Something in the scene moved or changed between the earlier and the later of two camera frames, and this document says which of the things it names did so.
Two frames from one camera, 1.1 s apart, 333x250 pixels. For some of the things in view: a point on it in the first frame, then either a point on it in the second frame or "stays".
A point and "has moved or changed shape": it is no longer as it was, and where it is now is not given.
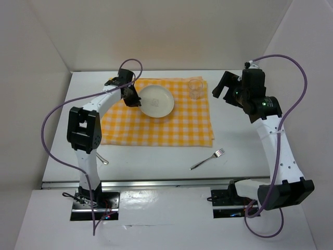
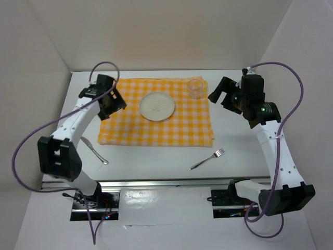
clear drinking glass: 195,87 stays
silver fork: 216,154 stays
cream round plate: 156,101 has moved or changed shape
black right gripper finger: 130,97 to 116,102
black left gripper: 130,85 to 103,114
